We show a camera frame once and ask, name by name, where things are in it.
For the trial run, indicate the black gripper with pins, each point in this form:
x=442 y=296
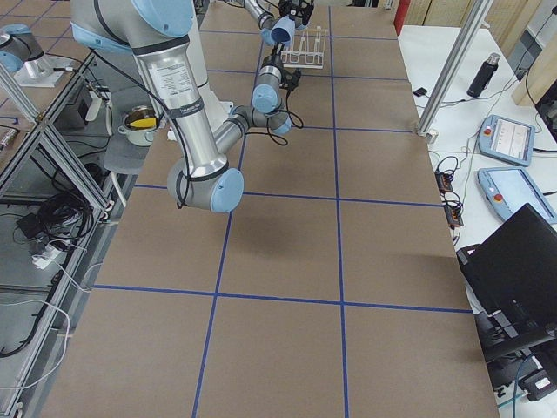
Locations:
x=283 y=68
x=298 y=13

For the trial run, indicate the light blue plastic cup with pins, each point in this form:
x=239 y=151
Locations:
x=283 y=31

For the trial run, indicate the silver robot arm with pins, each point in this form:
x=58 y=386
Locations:
x=264 y=18
x=162 y=36

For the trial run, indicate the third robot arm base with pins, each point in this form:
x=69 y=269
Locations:
x=23 y=56

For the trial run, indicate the small black phone device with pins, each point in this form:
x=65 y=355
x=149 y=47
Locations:
x=420 y=92

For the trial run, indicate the white enamel pot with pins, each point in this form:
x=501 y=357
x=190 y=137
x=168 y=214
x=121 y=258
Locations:
x=139 y=125

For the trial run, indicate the black water bottle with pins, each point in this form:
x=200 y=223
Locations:
x=484 y=75

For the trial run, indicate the orange black usb hub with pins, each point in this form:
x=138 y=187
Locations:
x=451 y=201

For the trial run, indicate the far teach pendant tablet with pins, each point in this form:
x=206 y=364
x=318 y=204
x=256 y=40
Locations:
x=507 y=140

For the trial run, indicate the teach pendant tablet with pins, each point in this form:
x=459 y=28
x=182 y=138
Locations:
x=507 y=140
x=507 y=189

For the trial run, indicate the near teach pendant tablet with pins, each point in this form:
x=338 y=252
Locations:
x=507 y=189

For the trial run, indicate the black laptop computer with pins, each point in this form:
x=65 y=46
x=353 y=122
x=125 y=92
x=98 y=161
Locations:
x=514 y=270

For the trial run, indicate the white wire cup holder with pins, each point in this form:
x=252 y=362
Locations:
x=307 y=49

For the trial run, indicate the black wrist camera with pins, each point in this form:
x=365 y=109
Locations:
x=290 y=80

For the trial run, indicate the aluminium frame post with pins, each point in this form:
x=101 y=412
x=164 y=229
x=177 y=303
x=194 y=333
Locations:
x=453 y=62

